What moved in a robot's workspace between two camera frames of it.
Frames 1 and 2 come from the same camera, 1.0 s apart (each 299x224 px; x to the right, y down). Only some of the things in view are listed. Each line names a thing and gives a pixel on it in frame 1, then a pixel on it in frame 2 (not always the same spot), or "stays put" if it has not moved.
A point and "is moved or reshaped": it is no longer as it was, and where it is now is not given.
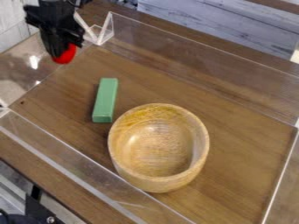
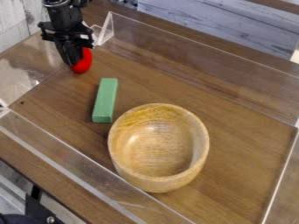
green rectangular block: x=106 y=100 stays put
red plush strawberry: x=67 y=57 is moved or reshaped
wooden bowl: x=159 y=146 stays put
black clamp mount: x=37 y=213 stays put
